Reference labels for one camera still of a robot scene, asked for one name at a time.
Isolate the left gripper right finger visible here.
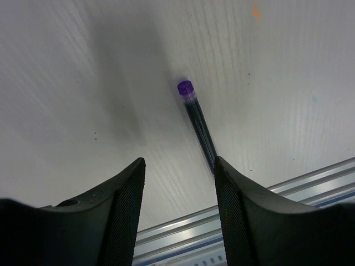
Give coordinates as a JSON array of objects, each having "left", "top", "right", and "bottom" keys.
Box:
[{"left": 215, "top": 157, "right": 354, "bottom": 265}]

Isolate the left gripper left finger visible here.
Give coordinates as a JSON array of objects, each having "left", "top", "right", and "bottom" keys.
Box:
[{"left": 1, "top": 158, "right": 145, "bottom": 265}]

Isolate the purple ink pen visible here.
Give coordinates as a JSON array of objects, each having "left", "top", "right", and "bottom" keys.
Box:
[{"left": 177, "top": 80, "right": 217, "bottom": 176}]

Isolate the aluminium mounting rail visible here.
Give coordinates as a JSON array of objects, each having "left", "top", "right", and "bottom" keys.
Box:
[{"left": 133, "top": 159, "right": 354, "bottom": 265}]

